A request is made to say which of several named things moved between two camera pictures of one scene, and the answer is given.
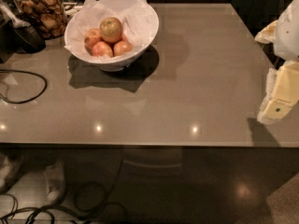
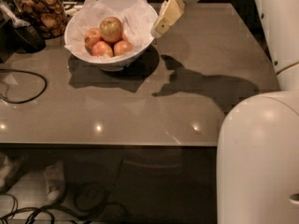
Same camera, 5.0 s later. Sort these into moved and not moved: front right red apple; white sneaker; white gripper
Moved: white gripper
Not moved: white sneaker; front right red apple
